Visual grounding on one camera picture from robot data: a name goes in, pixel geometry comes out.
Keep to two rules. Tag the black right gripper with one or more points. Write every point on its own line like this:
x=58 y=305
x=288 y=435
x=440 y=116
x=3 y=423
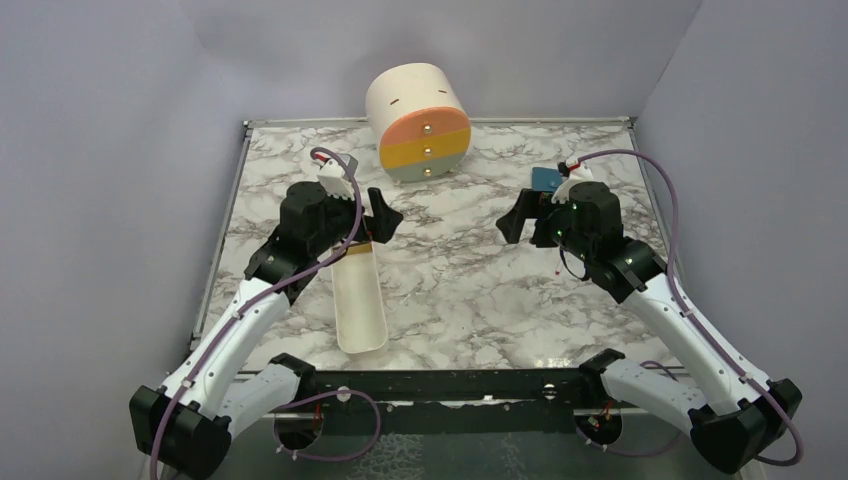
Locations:
x=529 y=204

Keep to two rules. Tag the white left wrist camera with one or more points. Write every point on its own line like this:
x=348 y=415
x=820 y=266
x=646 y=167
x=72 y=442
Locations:
x=333 y=178

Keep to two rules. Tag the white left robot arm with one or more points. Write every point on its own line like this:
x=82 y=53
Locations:
x=188 y=423

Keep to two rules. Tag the blue leather card holder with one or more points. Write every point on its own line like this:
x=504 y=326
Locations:
x=546 y=180

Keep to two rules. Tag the long white card tray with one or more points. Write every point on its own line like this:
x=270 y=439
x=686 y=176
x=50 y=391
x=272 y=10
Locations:
x=361 y=326

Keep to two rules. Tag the round three-drawer mini cabinet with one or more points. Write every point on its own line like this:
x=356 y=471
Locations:
x=421 y=129

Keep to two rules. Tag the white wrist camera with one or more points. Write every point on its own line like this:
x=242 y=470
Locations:
x=333 y=178
x=572 y=173

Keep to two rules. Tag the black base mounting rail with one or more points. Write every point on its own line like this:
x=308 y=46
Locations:
x=358 y=402

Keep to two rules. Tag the gold credit card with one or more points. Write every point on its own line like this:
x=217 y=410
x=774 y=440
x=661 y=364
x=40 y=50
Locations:
x=359 y=248

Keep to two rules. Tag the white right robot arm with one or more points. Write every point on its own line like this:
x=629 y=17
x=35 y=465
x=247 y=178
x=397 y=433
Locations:
x=734 y=410

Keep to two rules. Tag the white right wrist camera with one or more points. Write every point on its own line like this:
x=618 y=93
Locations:
x=572 y=173

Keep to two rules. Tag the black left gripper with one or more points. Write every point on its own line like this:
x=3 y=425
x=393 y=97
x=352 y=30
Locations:
x=382 y=224

